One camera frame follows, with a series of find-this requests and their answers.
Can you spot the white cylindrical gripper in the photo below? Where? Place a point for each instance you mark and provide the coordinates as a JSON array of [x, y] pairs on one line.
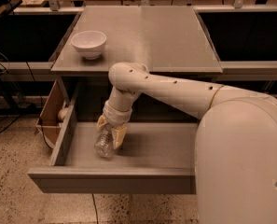
[[117, 116]]

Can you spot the clear plastic water bottle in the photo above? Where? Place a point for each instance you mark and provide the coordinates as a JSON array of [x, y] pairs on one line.
[[104, 144]]

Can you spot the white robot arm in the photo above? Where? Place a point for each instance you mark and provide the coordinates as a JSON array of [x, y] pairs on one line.
[[235, 144]]

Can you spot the grey open top drawer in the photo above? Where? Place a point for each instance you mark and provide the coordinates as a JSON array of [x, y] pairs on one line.
[[157, 156]]

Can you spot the grey cabinet counter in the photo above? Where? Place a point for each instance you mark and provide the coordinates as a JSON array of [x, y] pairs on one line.
[[149, 54]]

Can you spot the brown cardboard box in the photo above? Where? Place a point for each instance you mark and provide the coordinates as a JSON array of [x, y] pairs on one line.
[[48, 123]]

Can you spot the white ceramic bowl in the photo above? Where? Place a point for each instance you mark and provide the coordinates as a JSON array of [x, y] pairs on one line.
[[89, 44]]

